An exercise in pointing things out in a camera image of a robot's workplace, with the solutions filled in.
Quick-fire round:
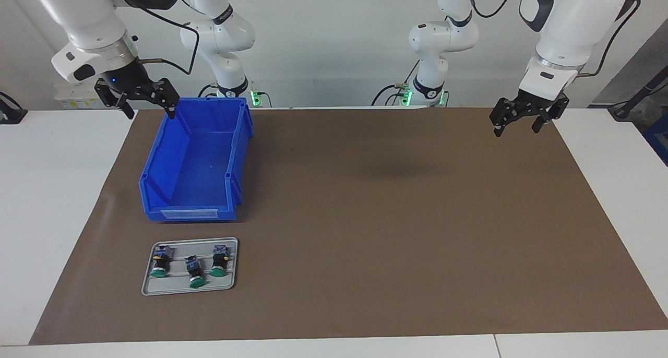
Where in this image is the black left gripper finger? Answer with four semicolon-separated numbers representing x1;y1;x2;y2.
490;97;522;138
531;94;570;134

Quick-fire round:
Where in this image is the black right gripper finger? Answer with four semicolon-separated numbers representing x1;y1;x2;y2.
140;78;181;120
94;80;135;120

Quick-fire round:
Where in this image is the green push button switch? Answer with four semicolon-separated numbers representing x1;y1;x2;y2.
149;246;174;278
185;255;207;289
210;245;231;278

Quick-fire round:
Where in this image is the white power strip box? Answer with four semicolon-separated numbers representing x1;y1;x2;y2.
55;84;111;110

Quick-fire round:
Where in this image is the black stand leg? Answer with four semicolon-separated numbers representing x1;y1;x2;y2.
608;66;668;121

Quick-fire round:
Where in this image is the blue plastic storage bin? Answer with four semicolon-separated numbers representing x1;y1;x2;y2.
138;97;255;223

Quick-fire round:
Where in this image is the black clamp device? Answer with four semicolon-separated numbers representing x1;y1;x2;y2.
0;92;28;125

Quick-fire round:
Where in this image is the blue crate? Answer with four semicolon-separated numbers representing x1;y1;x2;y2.
643;113;668;166

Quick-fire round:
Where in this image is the brown table mat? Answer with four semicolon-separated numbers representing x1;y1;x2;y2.
29;108;668;345

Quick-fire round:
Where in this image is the grey metal tray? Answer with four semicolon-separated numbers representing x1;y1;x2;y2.
141;237;239;296

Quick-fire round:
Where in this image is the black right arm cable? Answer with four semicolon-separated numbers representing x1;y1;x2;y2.
128;0;201;77

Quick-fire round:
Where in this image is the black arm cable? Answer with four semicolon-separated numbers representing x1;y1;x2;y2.
464;0;641;79
128;0;201;77

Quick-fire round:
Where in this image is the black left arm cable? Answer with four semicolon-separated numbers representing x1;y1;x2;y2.
464;0;641;79

